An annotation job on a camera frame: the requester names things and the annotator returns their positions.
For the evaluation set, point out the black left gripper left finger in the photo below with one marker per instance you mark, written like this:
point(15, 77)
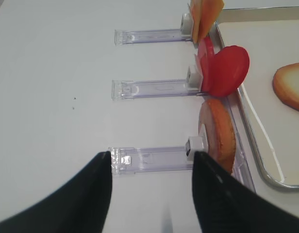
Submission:
point(79, 206)

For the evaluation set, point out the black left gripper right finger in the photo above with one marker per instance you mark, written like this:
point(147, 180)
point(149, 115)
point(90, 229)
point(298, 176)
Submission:
point(224, 205)

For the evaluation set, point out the bread slice in left rack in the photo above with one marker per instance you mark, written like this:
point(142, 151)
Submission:
point(220, 133)

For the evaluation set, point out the front red tomato slice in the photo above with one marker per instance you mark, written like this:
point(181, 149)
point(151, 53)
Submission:
point(226, 70)

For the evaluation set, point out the red tomato slice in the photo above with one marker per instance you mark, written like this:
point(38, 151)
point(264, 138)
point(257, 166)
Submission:
point(226, 70)
point(205, 54)

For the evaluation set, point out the bread slice on tray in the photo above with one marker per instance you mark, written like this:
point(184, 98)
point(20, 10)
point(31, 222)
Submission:
point(286, 85)

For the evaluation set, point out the rear red tomato slice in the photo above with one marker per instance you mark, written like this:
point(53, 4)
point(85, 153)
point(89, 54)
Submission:
point(205, 54)

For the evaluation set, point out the front orange cheese slice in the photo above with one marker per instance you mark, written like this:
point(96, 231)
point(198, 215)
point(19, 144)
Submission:
point(210, 10)

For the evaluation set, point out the orange cheese slice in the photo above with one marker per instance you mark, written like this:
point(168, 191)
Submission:
point(210, 10)
point(195, 8)

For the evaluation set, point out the rear orange cheese slice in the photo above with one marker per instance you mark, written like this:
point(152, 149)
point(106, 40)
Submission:
point(195, 8)

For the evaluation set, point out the clear acrylic left rack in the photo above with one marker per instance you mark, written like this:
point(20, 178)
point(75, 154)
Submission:
point(169, 158)

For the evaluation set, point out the white rectangular tray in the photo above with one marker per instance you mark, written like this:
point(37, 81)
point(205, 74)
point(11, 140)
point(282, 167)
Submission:
point(271, 37)

